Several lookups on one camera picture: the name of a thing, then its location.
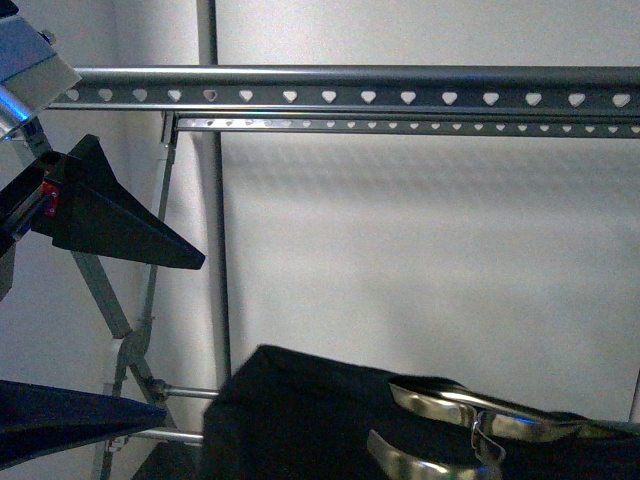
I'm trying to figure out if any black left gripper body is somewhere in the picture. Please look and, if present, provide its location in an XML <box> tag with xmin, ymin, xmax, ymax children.
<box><xmin>1</xmin><ymin>152</ymin><xmax>65</xmax><ymax>258</ymax></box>

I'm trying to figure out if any grey metal drying rack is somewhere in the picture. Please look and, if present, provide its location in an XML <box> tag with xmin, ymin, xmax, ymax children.
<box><xmin>45</xmin><ymin>0</ymin><xmax>640</xmax><ymax>480</ymax></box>

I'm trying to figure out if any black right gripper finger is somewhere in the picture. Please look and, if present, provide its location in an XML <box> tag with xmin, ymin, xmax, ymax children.
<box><xmin>1</xmin><ymin>380</ymin><xmax>167</xmax><ymax>463</ymax></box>

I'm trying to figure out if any black t-shirt with logo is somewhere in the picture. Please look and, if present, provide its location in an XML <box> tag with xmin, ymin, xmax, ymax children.
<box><xmin>130</xmin><ymin>344</ymin><xmax>640</xmax><ymax>480</ymax></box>

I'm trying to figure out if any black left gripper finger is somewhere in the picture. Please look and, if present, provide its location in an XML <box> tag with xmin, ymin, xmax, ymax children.
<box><xmin>33</xmin><ymin>135</ymin><xmax>205</xmax><ymax>270</ymax></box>

